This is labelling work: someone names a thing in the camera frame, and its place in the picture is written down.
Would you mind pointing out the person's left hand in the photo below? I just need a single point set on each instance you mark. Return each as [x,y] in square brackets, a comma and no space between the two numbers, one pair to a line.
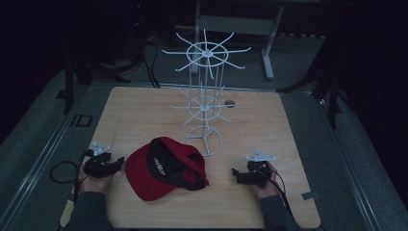
[93,184]

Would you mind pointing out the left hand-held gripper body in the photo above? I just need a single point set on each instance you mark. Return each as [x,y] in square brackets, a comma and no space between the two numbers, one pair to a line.
[97,166]

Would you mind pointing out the grey tape strip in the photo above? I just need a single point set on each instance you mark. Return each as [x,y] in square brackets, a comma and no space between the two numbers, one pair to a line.
[310,195]

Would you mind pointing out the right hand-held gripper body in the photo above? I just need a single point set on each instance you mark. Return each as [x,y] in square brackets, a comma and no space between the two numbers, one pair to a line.
[258,171]

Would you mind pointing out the black tripod stand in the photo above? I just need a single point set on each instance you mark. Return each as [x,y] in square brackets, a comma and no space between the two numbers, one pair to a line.
[69,80]
[332,89]

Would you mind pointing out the person's right hand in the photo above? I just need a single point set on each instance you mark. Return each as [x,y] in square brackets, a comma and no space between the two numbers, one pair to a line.
[267,190]

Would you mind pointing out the grey metal desk frame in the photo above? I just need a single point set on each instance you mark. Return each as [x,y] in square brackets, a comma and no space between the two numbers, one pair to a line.
[237,25]

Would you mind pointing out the red baseball cap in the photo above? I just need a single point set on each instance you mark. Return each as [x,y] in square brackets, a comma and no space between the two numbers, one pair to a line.
[141,174]

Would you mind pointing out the black floor bracket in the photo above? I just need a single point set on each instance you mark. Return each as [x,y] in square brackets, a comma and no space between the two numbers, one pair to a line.
[81,120]

